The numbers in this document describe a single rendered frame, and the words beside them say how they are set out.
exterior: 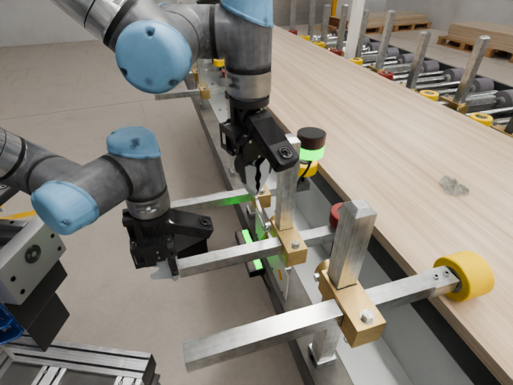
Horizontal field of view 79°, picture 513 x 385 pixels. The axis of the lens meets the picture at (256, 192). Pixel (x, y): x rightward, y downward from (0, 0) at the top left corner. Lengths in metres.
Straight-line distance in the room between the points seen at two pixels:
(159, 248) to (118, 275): 1.31
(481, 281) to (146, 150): 0.59
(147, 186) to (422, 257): 0.56
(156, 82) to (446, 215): 0.72
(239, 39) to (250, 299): 1.38
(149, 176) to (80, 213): 0.12
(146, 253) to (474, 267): 0.58
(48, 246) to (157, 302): 1.08
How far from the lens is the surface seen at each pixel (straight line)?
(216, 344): 0.49
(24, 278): 0.71
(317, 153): 0.65
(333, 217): 0.77
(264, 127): 0.54
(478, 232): 0.87
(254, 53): 0.51
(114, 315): 1.78
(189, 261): 0.72
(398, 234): 0.78
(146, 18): 0.40
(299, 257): 0.74
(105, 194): 0.49
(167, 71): 0.38
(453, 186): 0.97
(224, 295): 1.71
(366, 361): 0.89
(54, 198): 0.47
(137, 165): 0.51
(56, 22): 8.19
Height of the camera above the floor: 1.40
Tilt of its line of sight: 37 degrees down
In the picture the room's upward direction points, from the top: straight up
